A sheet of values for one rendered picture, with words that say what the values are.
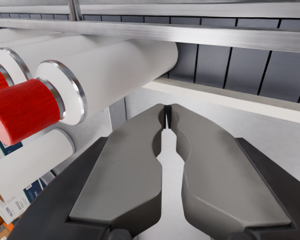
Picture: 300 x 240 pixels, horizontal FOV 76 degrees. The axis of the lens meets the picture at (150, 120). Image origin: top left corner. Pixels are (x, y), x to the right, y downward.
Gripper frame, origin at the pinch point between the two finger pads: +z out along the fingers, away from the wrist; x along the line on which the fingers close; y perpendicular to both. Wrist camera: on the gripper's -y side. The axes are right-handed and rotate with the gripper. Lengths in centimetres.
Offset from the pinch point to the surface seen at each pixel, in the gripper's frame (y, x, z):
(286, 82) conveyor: 1.8, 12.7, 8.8
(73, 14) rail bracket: -4.6, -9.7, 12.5
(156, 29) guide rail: -3.6, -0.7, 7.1
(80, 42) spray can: -2.1, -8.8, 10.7
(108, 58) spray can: -1.8, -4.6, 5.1
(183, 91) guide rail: 3.6, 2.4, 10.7
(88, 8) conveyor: -4.9, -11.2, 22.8
